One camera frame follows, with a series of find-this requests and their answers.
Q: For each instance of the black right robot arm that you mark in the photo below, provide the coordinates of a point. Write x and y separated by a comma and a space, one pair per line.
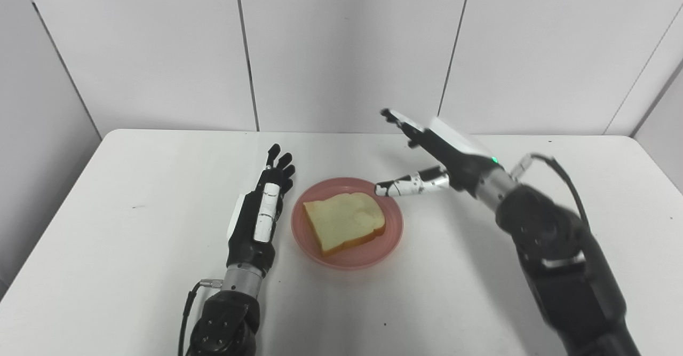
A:
560, 260

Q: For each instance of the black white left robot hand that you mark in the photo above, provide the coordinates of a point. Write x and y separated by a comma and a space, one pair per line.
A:
256, 222

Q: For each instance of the slice of white bread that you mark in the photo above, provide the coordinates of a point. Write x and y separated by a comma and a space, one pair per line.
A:
344, 220

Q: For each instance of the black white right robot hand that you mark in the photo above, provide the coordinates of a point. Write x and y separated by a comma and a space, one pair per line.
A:
443, 158

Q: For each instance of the pink round plate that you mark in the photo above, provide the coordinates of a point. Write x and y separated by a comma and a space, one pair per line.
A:
373, 252

